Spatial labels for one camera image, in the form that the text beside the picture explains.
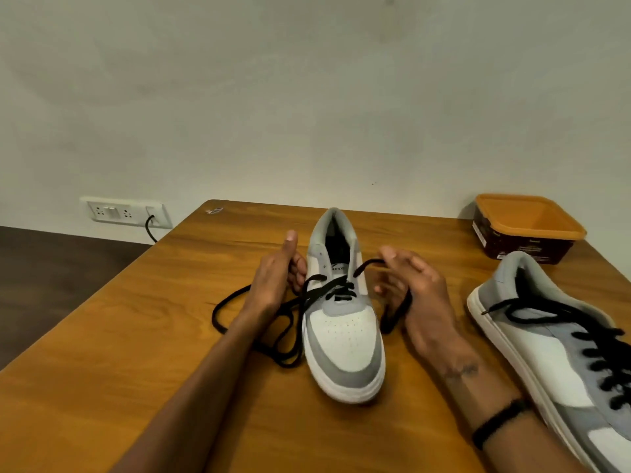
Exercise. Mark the person's left hand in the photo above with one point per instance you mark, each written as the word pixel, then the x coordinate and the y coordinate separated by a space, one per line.
pixel 268 283

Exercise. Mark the person's right hand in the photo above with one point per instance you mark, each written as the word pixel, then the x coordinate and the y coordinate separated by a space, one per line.
pixel 426 310

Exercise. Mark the person's left thumb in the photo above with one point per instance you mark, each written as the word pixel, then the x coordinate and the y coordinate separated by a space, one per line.
pixel 292 243

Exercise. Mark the person's right fingers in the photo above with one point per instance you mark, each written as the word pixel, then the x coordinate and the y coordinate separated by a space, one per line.
pixel 402 261

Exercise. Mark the black shoelace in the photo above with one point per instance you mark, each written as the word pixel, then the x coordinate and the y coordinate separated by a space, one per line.
pixel 231 295
pixel 599 339

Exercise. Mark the person's right forearm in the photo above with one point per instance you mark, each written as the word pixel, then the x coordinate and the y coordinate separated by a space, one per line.
pixel 483 398

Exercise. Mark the person's left forearm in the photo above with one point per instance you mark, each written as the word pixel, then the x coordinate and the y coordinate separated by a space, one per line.
pixel 207 389

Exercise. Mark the grey and white sneaker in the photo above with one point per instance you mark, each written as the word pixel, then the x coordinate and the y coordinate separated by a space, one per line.
pixel 547 349
pixel 345 339

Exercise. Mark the brown tub with orange rim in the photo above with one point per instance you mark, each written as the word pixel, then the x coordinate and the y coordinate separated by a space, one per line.
pixel 522 241

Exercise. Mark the white plug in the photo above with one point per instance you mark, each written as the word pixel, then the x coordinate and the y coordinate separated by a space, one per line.
pixel 154 214

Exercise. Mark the black wristband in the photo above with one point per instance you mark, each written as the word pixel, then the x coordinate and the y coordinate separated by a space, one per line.
pixel 498 422

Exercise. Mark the white wall socket panel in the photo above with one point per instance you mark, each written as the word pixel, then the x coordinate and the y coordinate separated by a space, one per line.
pixel 113 211

